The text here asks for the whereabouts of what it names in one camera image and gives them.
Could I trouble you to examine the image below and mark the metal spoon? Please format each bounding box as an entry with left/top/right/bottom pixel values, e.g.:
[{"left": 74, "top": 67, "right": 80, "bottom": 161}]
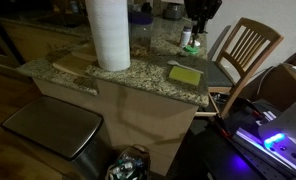
[{"left": 166, "top": 59, "right": 205, "bottom": 75}]

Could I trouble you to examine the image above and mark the clear glass jar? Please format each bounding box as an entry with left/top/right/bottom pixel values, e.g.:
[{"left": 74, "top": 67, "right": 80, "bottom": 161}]
[{"left": 127, "top": 0, "right": 154, "bottom": 58}]

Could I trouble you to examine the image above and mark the white paper towel roll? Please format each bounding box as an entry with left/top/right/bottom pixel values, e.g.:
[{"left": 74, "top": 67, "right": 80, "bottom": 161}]
[{"left": 84, "top": 0, "right": 132, "bottom": 72}]

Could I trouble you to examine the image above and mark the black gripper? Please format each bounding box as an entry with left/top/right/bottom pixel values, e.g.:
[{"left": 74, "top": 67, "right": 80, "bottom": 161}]
[{"left": 183, "top": 0, "right": 223, "bottom": 44}]

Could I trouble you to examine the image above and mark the brown cardboard box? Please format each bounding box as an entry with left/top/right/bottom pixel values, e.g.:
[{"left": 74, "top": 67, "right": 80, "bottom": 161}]
[{"left": 259, "top": 46, "right": 296, "bottom": 113}]

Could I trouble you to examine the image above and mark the yellow sponge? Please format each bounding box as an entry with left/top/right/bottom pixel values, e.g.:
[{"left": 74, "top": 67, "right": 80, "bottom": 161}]
[{"left": 168, "top": 65, "right": 202, "bottom": 87}]

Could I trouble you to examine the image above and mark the wooden cutting board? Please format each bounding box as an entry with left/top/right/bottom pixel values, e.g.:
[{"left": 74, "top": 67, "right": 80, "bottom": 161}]
[{"left": 52, "top": 49, "right": 99, "bottom": 78}]

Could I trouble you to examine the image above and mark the beige kitchen island cabinet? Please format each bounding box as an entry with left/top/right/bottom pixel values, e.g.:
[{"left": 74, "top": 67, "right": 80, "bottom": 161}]
[{"left": 32, "top": 78, "right": 201, "bottom": 177}]

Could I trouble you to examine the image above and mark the bag of recyclables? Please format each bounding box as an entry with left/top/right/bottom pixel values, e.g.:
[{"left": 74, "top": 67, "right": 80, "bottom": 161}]
[{"left": 106, "top": 143, "right": 151, "bottom": 180}]

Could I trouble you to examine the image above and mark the black robot mounting stand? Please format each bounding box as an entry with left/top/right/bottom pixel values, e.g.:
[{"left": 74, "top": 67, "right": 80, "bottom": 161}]
[{"left": 201, "top": 98, "right": 296, "bottom": 180}]

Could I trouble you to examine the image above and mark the metal pot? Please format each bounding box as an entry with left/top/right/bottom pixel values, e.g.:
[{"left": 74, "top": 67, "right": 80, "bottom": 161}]
[{"left": 162, "top": 2, "right": 183, "bottom": 20}]

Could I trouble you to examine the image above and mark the green plastic lid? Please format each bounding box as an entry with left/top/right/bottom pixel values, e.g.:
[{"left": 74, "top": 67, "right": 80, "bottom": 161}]
[{"left": 183, "top": 44, "right": 200, "bottom": 55}]

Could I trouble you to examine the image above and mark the wooden chair with dark seat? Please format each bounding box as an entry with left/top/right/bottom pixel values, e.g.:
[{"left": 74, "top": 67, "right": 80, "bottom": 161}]
[{"left": 194, "top": 17, "right": 285, "bottom": 119}]

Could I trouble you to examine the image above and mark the stainless steel trash can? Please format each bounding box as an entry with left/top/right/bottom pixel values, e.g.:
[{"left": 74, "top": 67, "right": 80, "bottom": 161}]
[{"left": 1, "top": 95, "right": 105, "bottom": 180}]

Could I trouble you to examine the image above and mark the white pill bottle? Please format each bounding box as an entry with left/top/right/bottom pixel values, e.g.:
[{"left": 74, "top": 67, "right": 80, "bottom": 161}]
[{"left": 179, "top": 25, "right": 193, "bottom": 48}]

